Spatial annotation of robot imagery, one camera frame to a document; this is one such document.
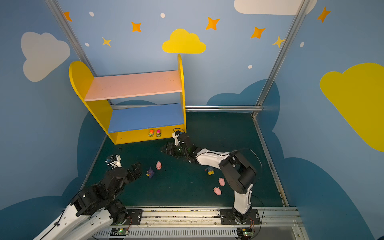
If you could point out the left controller board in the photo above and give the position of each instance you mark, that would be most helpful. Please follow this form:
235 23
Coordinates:
119 232

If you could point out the right controller board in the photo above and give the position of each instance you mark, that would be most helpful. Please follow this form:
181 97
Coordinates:
245 233

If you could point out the purple creature toy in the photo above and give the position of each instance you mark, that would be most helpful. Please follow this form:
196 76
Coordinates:
150 173

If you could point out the yellow toy shelf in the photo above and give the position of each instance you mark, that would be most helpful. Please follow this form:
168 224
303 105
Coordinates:
133 124

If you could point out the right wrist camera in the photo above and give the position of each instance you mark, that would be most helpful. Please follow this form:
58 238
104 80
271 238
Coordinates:
176 135

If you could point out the pink pig toy right lower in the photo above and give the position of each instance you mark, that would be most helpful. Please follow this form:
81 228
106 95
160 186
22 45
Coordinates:
217 191

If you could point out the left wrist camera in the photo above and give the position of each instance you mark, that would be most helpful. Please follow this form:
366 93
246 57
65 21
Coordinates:
114 161

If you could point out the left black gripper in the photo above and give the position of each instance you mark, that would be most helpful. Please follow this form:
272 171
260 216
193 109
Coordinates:
132 172

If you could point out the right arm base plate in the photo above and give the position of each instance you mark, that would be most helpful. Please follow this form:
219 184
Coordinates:
233 217

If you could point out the controller board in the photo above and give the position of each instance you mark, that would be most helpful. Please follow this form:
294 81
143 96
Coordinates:
119 232
245 233

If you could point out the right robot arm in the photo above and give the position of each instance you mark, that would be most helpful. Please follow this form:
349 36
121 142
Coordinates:
237 170

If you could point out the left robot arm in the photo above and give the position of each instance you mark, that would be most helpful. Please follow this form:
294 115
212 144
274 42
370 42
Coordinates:
94 207

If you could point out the pink pig toy left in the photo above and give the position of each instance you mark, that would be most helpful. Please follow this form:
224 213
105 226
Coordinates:
158 165

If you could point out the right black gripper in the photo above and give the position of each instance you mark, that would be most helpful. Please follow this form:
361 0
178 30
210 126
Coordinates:
174 149

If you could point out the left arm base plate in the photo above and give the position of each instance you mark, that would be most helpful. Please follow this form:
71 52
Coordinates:
135 216

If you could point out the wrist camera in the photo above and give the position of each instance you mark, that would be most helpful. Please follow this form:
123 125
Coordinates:
176 135
114 161

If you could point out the pink pig toy right upper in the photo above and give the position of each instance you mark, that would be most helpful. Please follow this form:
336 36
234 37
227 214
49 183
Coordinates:
222 181

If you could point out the pink pig toy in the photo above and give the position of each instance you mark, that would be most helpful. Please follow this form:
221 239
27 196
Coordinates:
158 165
217 191
222 181

